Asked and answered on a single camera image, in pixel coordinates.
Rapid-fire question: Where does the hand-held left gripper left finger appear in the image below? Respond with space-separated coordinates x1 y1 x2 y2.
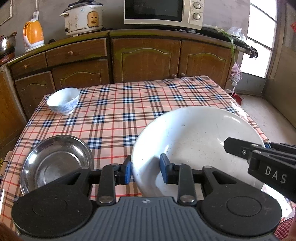
67 155 133 207

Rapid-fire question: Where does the black gas stove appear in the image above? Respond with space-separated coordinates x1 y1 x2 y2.
201 27 258 58

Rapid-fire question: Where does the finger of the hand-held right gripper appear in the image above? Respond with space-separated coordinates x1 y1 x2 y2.
223 137 267 161
264 142 296 154

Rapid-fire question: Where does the red bag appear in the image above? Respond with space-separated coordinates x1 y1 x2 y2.
228 91 242 105

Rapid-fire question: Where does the steel cooking pot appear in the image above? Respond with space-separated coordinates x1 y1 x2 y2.
0 32 18 55

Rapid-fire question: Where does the cream microwave oven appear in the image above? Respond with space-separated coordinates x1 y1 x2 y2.
124 0 205 30

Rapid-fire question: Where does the pink hanging cloth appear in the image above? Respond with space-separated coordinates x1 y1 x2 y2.
230 61 242 80

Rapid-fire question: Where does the glass pane window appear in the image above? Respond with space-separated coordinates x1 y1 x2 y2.
240 0 280 78

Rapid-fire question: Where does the white plastic bag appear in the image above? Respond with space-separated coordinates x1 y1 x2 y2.
225 26 245 41

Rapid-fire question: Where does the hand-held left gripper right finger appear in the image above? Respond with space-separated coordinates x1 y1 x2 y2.
159 153 234 207

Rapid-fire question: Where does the small shiny steel plate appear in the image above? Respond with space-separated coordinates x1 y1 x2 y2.
20 135 94 196

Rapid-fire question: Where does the wooden kitchen cabinet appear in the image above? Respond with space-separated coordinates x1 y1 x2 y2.
0 29 238 151

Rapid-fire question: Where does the white wall pipe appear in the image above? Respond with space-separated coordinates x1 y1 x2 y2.
0 0 14 26

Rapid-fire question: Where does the red checkered clothing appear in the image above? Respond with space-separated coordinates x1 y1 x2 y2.
274 218 296 241

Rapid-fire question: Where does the white rice cooker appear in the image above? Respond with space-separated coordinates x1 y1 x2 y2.
59 0 104 36

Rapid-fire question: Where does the white bowl green print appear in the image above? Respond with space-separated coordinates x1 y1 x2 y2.
131 106 270 197

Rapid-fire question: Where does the green onion stalk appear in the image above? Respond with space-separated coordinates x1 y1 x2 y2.
217 30 235 67

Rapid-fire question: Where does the plaid tablecloth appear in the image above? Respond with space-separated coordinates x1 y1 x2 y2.
0 75 296 223

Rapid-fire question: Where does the orange electric kettle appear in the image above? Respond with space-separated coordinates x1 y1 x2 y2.
23 20 45 52

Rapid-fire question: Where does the red induction cooker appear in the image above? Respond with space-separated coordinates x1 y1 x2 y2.
0 51 15 65

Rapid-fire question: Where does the white bowl blue floral print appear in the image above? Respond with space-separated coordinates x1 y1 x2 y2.
46 87 80 115

